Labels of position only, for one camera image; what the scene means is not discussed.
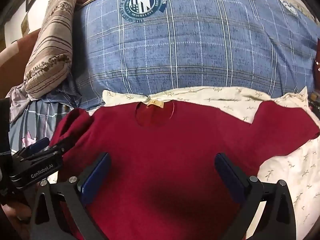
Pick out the beige striped pillow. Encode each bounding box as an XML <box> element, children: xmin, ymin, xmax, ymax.
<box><xmin>23</xmin><ymin>0</ymin><xmax>85</xmax><ymax>99</ymax></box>

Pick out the cream leaf-print bed sheet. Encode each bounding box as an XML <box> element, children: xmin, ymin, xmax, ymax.
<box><xmin>47</xmin><ymin>0</ymin><xmax>320</xmax><ymax>240</ymax></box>

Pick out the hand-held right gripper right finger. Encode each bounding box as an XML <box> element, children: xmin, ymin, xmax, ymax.
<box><xmin>214</xmin><ymin>152</ymin><xmax>297</xmax><ymax>240</ymax></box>

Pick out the grey plaid duvet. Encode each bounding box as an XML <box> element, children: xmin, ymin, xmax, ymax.
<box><xmin>7</xmin><ymin>80</ymin><xmax>83</xmax><ymax>153</ymax></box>

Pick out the person's left hand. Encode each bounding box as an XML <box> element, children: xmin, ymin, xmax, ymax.
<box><xmin>0</xmin><ymin>200</ymin><xmax>33</xmax><ymax>230</ymax></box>

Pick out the lilac grey cloth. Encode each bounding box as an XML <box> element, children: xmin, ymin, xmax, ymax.
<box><xmin>5</xmin><ymin>83</ymin><xmax>32</xmax><ymax>103</ymax></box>

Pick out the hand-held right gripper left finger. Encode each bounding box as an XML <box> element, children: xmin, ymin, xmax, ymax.
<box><xmin>30</xmin><ymin>152</ymin><xmax>112</xmax><ymax>240</ymax></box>

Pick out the dark red sweater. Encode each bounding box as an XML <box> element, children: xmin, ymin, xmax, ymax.
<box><xmin>49</xmin><ymin>99</ymin><xmax>320</xmax><ymax>240</ymax></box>

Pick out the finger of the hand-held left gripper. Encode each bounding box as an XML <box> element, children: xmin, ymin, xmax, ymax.
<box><xmin>24</xmin><ymin>137</ymin><xmax>50</xmax><ymax>157</ymax></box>
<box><xmin>41</xmin><ymin>134</ymin><xmax>76</xmax><ymax>159</ymax></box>

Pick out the brown headboard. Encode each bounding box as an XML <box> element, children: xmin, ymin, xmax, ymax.
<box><xmin>0</xmin><ymin>32</ymin><xmax>38</xmax><ymax>101</ymax></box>

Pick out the blue plaid quilt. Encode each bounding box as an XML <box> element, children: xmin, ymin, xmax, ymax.
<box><xmin>71</xmin><ymin>0</ymin><xmax>320</xmax><ymax>106</ymax></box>

